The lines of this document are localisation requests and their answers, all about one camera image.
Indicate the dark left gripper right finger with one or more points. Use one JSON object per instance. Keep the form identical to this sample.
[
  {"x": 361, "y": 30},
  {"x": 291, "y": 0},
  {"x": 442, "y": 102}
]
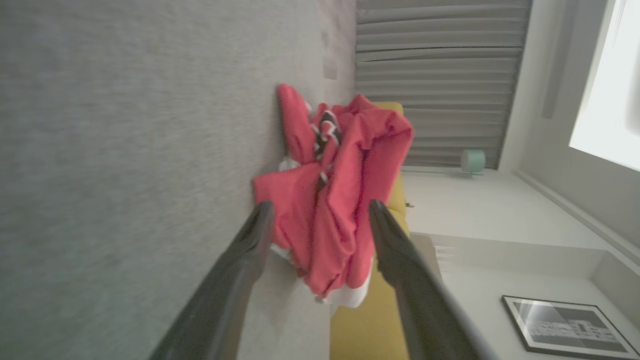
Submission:
[{"x": 420, "y": 300}]

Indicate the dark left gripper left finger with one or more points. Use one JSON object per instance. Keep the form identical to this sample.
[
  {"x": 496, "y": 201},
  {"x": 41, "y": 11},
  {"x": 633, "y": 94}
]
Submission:
[{"x": 225, "y": 300}]

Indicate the red shorts with white stripe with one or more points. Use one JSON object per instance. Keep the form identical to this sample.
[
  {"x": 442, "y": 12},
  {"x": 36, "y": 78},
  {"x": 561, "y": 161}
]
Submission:
[{"x": 375, "y": 150}]

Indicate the red basketball jersey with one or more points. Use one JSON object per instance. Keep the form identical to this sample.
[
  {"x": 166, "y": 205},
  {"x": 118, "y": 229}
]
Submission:
[{"x": 295, "y": 120}]

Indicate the black framed picture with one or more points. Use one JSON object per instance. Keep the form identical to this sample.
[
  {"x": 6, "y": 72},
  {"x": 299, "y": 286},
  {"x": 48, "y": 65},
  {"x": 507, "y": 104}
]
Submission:
[{"x": 565, "y": 325}]

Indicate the teal round lamp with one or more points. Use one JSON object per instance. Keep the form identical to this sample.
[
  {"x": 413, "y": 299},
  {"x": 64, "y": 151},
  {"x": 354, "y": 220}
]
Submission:
[{"x": 472, "y": 161}]

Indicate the grey fabric sofa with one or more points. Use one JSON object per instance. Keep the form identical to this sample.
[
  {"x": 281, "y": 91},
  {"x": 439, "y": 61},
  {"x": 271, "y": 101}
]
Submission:
[{"x": 125, "y": 150}]

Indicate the grey pleated curtain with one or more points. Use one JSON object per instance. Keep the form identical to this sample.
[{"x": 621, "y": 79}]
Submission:
[{"x": 440, "y": 60}]

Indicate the bright window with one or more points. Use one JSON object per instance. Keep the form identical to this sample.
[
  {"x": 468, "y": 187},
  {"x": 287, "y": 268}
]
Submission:
[{"x": 610, "y": 100}]

